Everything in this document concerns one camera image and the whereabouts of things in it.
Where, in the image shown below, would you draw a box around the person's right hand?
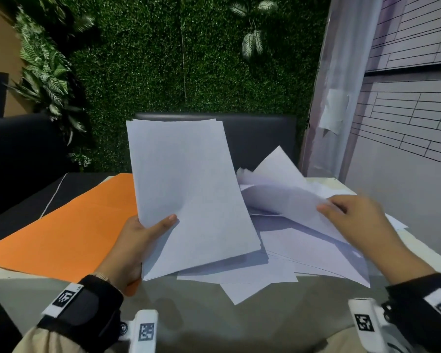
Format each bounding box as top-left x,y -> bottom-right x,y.
317,194 -> 436,285

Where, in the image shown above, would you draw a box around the person's left hand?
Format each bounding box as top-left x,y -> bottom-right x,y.
95,213 -> 178,291

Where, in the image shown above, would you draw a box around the orange folder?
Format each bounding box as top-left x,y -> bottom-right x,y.
0,173 -> 142,297

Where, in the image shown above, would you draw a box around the white sheets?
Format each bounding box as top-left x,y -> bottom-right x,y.
176,178 -> 409,305

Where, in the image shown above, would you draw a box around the gathered white paper bundle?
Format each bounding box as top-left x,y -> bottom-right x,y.
126,119 -> 262,282

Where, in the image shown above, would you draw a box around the curled white paper sheet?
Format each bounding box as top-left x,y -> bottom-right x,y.
236,146 -> 350,244

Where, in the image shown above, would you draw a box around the person's left forearm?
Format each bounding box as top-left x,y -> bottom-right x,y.
13,326 -> 107,353

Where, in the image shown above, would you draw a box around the white paper note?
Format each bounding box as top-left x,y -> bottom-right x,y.
318,88 -> 350,136

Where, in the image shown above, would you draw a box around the black leather sofa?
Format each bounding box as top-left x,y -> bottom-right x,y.
0,113 -> 113,353

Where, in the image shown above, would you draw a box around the black leather bench backrest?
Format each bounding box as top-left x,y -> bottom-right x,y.
134,113 -> 298,174

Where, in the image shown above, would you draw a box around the artificial green hedge panel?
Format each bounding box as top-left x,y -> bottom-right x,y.
68,0 -> 331,174

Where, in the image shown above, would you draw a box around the white sheer curtain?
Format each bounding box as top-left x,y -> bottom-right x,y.
299,0 -> 385,180

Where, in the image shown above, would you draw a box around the artificial fern plant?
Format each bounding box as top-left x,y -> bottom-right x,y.
0,0 -> 96,170

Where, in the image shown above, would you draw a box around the hanging striped fern leaves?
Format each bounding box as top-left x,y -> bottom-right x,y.
229,0 -> 279,60

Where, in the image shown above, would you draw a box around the black left wrist strap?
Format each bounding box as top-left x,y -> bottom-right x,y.
36,274 -> 124,353

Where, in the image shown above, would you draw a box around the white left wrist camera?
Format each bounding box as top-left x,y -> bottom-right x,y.
119,309 -> 159,353

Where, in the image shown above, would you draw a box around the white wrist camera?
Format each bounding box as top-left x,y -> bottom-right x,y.
119,309 -> 159,353
348,297 -> 390,353

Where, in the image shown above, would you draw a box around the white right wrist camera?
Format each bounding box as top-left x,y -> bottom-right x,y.
348,297 -> 390,353

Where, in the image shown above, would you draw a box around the thin white cable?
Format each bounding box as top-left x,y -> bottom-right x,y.
39,174 -> 69,219

